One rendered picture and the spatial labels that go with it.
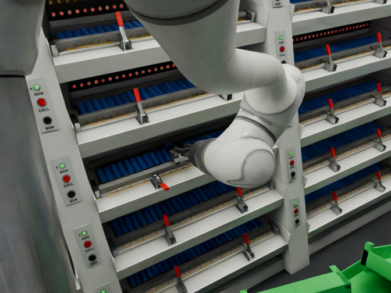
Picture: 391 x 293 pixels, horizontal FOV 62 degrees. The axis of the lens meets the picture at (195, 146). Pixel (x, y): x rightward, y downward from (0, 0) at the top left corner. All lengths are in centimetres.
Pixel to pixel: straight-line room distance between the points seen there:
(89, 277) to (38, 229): 73
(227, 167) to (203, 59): 35
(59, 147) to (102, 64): 22
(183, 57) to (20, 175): 17
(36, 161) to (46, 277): 8
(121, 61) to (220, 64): 54
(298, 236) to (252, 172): 74
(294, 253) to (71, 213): 83
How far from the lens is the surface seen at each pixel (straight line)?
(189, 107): 94
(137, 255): 102
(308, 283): 105
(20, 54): 25
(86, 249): 94
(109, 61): 84
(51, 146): 83
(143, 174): 94
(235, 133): 65
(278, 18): 107
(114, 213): 92
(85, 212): 89
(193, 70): 33
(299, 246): 134
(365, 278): 139
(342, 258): 147
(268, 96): 63
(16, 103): 25
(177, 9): 24
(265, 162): 61
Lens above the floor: 90
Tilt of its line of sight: 18 degrees down
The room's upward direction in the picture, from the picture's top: 10 degrees counter-clockwise
